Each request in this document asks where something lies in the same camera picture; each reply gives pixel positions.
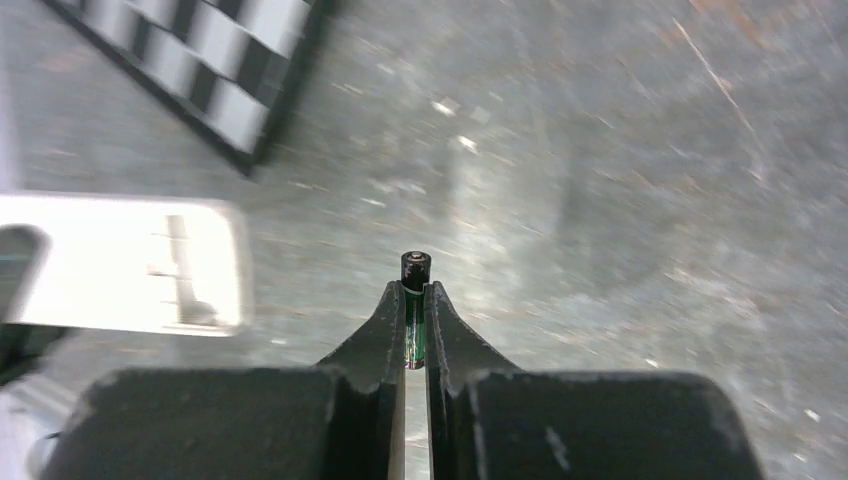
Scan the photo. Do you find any black and grey chessboard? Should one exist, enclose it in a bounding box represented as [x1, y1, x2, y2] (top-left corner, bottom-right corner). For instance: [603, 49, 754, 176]
[45, 0, 328, 176]

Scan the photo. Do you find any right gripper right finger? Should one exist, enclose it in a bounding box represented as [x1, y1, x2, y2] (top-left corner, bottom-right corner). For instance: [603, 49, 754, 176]
[424, 283, 763, 479]

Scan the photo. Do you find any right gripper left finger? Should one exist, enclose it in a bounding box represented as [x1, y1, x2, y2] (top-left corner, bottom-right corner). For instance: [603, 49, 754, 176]
[42, 281, 405, 480]

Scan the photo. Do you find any short white remote control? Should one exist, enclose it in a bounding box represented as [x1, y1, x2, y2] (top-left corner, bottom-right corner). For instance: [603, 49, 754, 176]
[1, 191, 255, 337]

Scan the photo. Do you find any small black battery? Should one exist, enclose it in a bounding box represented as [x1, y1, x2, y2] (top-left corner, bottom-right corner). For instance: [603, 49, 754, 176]
[400, 251, 432, 370]

